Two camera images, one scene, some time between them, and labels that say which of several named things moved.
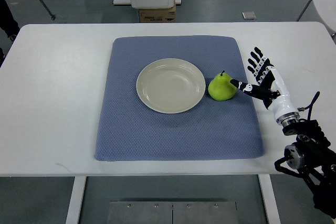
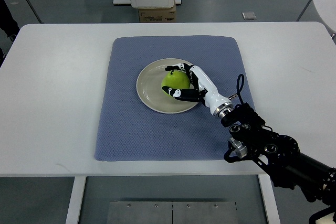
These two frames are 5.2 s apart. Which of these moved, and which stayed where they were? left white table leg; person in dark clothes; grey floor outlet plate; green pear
Moved: green pear
Stayed: left white table leg; person in dark clothes; grey floor outlet plate
